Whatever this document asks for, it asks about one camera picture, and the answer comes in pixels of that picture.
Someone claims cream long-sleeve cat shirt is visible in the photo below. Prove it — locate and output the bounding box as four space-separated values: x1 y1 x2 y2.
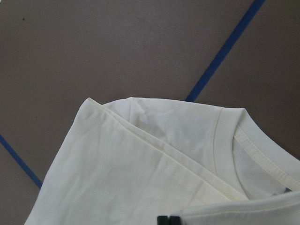
26 97 300 225

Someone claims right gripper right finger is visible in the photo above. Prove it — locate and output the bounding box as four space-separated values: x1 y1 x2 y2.
169 216 181 225

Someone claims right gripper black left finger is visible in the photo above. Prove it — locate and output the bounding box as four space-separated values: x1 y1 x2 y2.
157 216 169 225

